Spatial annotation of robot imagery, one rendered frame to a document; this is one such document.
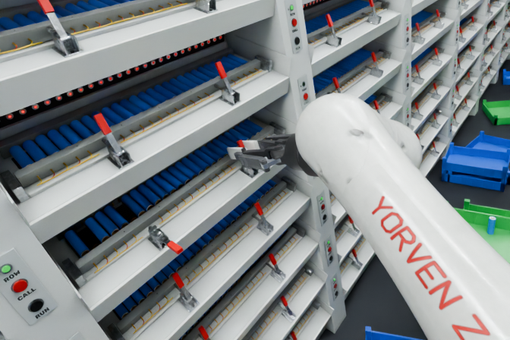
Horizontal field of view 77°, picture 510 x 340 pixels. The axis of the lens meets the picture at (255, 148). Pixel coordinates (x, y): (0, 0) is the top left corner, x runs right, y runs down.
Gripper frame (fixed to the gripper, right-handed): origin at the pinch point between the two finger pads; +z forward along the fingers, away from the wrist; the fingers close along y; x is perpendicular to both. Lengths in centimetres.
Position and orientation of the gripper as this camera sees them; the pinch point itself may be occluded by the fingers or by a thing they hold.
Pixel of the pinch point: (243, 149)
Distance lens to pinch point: 76.6
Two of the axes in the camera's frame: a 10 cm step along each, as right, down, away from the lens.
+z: -6.7, -0.2, 7.5
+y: 6.6, -4.7, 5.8
